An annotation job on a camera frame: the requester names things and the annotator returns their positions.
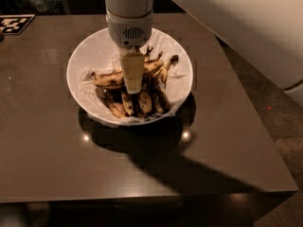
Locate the rightmost bunch banana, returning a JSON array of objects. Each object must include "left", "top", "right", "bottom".
[{"left": 151, "top": 55, "right": 179, "bottom": 114}]

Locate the black white marker tag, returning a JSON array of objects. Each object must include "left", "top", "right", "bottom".
[{"left": 0, "top": 14, "right": 35, "bottom": 35}]

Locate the leftmost bunch banana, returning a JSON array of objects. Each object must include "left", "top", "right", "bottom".
[{"left": 106, "top": 90, "right": 128, "bottom": 118}]

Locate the white paper liner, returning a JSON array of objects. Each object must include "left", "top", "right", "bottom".
[{"left": 77, "top": 30, "right": 187, "bottom": 125}]

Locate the long top spotted banana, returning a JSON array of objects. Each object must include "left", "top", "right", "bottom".
[{"left": 91, "top": 59, "right": 164, "bottom": 90}]

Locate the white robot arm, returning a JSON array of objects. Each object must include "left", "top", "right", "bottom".
[{"left": 105, "top": 0, "right": 303, "bottom": 106}]

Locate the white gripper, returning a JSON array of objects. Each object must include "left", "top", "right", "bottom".
[{"left": 106, "top": 9, "right": 153, "bottom": 95}]

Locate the bunch banana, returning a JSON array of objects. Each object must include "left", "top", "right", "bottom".
[
  {"left": 151, "top": 55, "right": 179, "bottom": 114},
  {"left": 137, "top": 90, "right": 152, "bottom": 114},
  {"left": 106, "top": 90, "right": 128, "bottom": 118},
  {"left": 121, "top": 91, "right": 135, "bottom": 115}
]

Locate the white round bowl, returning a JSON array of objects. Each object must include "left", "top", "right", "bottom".
[{"left": 65, "top": 27, "right": 194, "bottom": 129}]

